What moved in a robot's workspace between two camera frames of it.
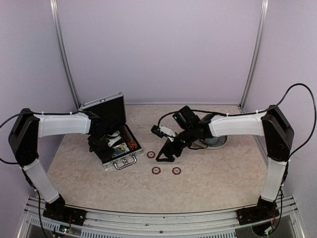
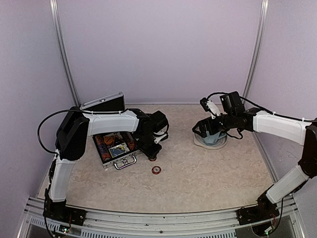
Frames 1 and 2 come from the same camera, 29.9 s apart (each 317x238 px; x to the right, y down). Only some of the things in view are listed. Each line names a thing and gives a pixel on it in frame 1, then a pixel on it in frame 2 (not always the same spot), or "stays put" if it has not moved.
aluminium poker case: [127, 147] stays put
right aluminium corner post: [263, 20] stays put
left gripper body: [97, 145] to [145, 144]
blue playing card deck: [118, 152] stays put
